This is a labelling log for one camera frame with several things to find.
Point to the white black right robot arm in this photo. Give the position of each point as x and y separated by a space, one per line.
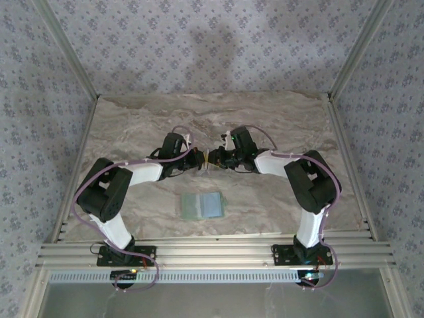
271 162

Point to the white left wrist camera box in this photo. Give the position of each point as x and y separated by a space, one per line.
188 140

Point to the aluminium side rail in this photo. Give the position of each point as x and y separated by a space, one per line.
77 159
351 172

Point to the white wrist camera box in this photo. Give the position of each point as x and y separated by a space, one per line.
228 140
188 140

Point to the grey metal panel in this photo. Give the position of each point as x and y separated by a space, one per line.
215 301

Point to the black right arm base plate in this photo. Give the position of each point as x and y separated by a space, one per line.
281 255

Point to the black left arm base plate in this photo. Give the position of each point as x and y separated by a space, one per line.
149 255

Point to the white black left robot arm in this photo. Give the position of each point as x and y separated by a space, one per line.
145 172

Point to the aluminium frame post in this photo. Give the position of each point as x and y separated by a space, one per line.
357 53
71 53

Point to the black controller board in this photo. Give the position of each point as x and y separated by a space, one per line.
124 276
309 277

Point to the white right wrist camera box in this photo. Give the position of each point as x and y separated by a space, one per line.
228 140

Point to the aluminium frame beam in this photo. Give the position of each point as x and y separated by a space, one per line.
215 251

